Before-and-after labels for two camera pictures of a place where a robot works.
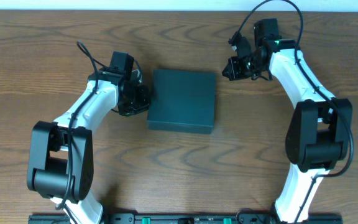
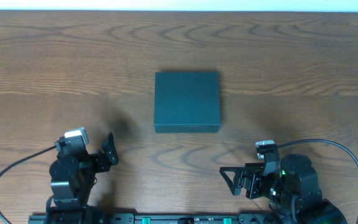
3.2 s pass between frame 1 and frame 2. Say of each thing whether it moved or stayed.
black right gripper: moved
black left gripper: moved
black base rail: stayed
